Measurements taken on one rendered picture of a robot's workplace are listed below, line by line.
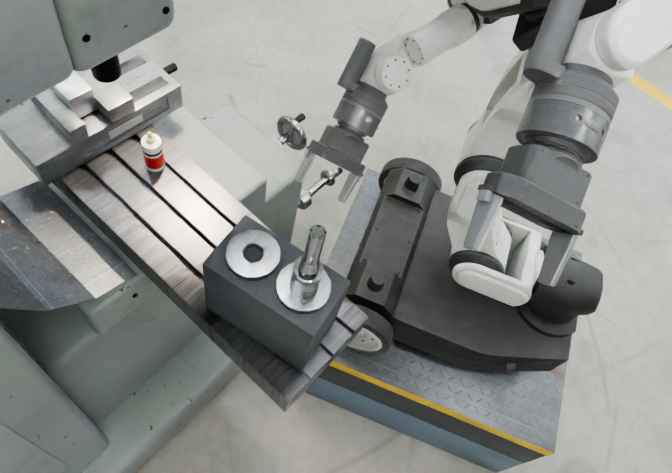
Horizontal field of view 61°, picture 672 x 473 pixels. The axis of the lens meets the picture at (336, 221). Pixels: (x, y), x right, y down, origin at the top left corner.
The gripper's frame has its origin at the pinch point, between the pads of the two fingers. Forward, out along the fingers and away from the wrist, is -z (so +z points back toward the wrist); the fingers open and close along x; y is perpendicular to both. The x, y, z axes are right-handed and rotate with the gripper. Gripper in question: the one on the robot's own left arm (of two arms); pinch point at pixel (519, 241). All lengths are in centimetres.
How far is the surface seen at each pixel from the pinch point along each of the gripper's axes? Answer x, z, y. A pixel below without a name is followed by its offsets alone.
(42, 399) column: 36, -53, -66
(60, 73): 51, 0, -32
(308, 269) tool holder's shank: 10.3, -11.8, -30.0
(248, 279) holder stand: 15.4, -17.1, -40.8
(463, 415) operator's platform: -66, -34, -82
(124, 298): 29, -33, -75
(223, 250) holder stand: 20, -14, -45
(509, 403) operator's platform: -78, -27, -81
